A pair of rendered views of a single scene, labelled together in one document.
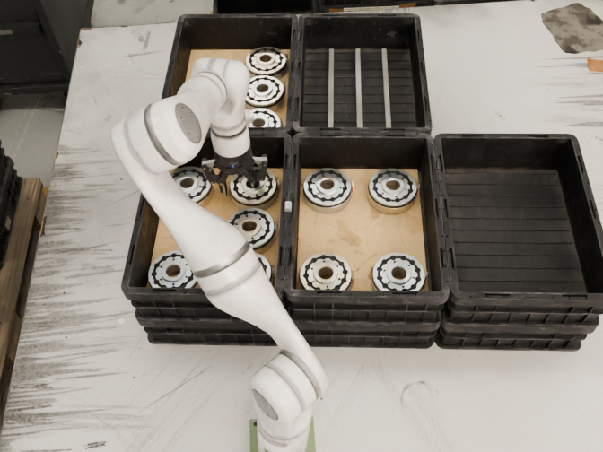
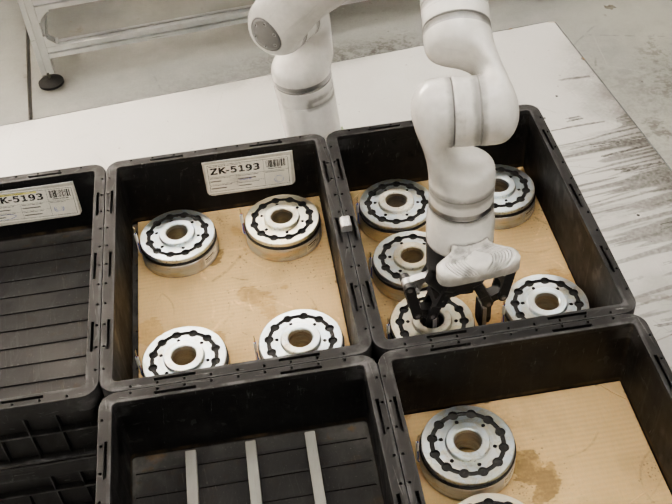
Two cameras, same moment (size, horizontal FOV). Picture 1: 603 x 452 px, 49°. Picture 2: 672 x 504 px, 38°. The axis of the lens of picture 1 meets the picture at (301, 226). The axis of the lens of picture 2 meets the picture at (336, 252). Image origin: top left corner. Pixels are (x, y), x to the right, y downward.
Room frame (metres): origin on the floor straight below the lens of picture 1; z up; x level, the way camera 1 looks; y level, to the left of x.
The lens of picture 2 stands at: (1.66, -0.13, 1.75)
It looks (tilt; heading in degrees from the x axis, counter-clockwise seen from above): 44 degrees down; 171
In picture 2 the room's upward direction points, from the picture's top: 5 degrees counter-clockwise
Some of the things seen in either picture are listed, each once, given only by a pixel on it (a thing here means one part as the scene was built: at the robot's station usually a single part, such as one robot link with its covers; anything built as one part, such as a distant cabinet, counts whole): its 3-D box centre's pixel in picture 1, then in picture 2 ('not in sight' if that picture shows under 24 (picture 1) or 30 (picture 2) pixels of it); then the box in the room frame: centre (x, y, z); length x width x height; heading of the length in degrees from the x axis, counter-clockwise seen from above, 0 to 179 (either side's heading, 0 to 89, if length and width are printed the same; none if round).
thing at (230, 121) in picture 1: (228, 96); (454, 145); (0.90, 0.12, 1.12); 0.09 x 0.07 x 0.15; 79
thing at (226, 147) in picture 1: (230, 126); (466, 226); (0.92, 0.13, 1.03); 0.11 x 0.09 x 0.06; 1
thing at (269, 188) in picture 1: (253, 185); (431, 322); (0.90, 0.10, 0.86); 0.10 x 0.10 x 0.01
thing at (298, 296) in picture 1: (363, 211); (226, 253); (0.78, -0.13, 0.92); 0.40 x 0.30 x 0.02; 176
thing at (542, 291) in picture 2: (187, 183); (547, 302); (0.91, 0.24, 0.86); 0.05 x 0.05 x 0.01
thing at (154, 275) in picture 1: (173, 273); (497, 188); (0.69, 0.26, 0.86); 0.10 x 0.10 x 0.01
